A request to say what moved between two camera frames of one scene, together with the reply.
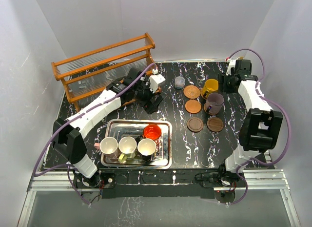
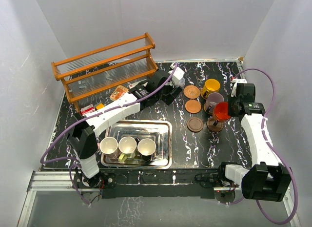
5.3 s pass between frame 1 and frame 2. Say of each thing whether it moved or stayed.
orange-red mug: moved
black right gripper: moved
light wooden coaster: stayed
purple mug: stayed
